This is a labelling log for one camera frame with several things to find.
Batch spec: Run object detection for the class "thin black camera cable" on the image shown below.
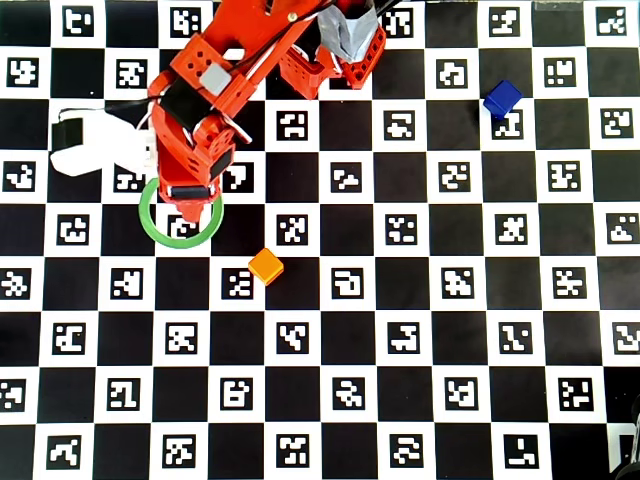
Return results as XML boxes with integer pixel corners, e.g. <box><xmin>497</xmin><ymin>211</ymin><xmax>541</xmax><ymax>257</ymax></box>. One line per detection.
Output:
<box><xmin>55</xmin><ymin>4</ymin><xmax>331</xmax><ymax>124</ymax></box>

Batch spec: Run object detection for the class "clear adhesive tape strip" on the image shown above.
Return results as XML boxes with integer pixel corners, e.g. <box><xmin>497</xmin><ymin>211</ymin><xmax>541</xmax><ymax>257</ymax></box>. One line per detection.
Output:
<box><xmin>532</xmin><ymin>0</ymin><xmax>586</xmax><ymax>12</ymax></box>

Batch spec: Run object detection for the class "small grey plastic box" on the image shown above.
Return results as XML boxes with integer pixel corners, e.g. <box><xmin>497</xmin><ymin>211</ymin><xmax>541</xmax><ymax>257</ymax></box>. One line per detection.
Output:
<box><xmin>199</xmin><ymin>63</ymin><xmax>232</xmax><ymax>95</ymax></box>

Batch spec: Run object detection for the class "black tripod stand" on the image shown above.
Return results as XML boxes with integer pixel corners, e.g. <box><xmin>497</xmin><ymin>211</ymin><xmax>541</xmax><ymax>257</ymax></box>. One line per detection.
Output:
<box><xmin>610</xmin><ymin>392</ymin><xmax>640</xmax><ymax>480</ymax></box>

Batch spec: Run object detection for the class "grey duct tape wad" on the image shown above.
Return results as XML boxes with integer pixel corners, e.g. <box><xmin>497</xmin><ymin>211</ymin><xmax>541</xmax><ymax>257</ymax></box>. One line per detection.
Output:
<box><xmin>317</xmin><ymin>7</ymin><xmax>384</xmax><ymax>64</ymax></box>

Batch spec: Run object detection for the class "blue cube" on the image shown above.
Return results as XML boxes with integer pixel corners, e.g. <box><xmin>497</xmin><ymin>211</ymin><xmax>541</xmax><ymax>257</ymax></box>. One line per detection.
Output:
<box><xmin>482</xmin><ymin>79</ymin><xmax>524</xmax><ymax>121</ymax></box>

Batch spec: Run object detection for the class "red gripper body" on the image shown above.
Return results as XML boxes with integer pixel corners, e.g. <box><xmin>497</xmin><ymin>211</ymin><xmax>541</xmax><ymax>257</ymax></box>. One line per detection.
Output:
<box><xmin>157</xmin><ymin>154</ymin><xmax>224</xmax><ymax>206</ymax></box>

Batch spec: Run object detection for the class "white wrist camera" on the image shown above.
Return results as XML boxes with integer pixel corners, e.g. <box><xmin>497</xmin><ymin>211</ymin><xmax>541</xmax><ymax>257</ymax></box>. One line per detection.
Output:
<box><xmin>49</xmin><ymin>110</ymin><xmax>160</xmax><ymax>177</ymax></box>

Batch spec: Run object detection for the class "green plastic ring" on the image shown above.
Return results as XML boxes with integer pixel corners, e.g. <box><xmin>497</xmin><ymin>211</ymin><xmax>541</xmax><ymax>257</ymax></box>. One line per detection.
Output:
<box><xmin>138</xmin><ymin>175</ymin><xmax>225</xmax><ymax>250</ymax></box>

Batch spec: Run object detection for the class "red robot base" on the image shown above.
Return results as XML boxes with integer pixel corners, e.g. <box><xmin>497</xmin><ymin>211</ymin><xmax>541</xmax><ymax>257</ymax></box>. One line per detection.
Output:
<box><xmin>279</xmin><ymin>24</ymin><xmax>387</xmax><ymax>99</ymax></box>

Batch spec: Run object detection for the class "orange cube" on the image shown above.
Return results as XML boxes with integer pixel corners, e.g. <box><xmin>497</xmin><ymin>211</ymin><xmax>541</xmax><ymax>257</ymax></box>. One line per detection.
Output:
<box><xmin>247</xmin><ymin>247</ymin><xmax>285</xmax><ymax>287</ymax></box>

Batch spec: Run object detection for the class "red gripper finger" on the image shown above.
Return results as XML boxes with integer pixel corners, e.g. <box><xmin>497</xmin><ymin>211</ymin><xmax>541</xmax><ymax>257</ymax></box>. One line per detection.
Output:
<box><xmin>172</xmin><ymin>201</ymin><xmax>209</xmax><ymax>225</ymax></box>

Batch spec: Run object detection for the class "black white marker checkerboard mat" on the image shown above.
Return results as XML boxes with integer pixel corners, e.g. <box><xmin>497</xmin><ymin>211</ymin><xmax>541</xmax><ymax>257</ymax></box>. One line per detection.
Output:
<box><xmin>0</xmin><ymin>0</ymin><xmax>640</xmax><ymax>480</ymax></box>

